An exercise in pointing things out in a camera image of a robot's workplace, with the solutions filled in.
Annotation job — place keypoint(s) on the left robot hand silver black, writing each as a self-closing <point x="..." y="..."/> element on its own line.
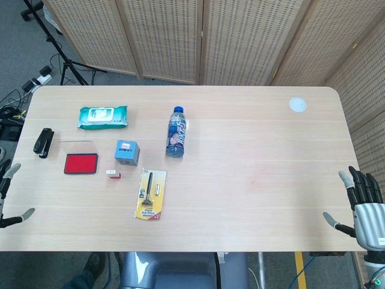
<point x="12" y="171"/>

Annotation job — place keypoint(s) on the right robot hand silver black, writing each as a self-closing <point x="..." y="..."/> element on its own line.
<point x="368" y="219"/>

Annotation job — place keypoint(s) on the small red white box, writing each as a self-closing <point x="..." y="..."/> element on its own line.
<point x="114" y="175"/>

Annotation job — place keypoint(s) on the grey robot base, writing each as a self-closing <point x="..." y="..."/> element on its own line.
<point x="180" y="271"/>

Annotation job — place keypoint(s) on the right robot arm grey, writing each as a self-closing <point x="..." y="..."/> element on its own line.
<point x="373" y="266"/>

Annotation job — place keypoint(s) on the red case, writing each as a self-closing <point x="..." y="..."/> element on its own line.
<point x="81" y="164"/>

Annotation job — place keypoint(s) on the black floor device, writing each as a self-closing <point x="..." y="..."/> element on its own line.
<point x="10" y="131"/>

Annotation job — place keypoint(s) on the black stapler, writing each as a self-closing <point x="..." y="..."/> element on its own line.
<point x="42" y="143"/>

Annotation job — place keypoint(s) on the black power adapter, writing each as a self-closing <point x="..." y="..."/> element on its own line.
<point x="28" y="85"/>
<point x="45" y="71"/>

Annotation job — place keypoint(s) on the white power strip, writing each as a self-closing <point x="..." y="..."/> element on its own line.
<point x="42" y="80"/>

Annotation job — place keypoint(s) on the green wet wipes pack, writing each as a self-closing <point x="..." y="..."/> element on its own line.
<point x="102" y="119"/>

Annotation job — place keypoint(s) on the blue cardboard box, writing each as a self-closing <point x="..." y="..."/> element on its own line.
<point x="126" y="150"/>

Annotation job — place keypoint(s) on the metal table leg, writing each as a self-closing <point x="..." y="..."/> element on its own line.
<point x="261" y="271"/>

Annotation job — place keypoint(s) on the black shoe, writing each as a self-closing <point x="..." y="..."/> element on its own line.
<point x="94" y="265"/>

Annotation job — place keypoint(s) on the blue jeans leg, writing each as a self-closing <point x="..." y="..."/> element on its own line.
<point x="78" y="281"/>

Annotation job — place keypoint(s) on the black tripod stand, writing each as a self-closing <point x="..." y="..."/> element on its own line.
<point x="49" y="38"/>

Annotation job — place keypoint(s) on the yellow razor blister pack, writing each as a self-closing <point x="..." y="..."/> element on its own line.
<point x="150" y="195"/>

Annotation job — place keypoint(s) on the black chair caster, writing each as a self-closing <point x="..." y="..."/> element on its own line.
<point x="26" y="14"/>

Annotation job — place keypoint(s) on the blue drink bottle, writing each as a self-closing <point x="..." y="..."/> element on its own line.
<point x="176" y="135"/>

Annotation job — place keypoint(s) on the wooden rattan folding screen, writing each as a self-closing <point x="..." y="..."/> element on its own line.
<point x="165" y="36"/>

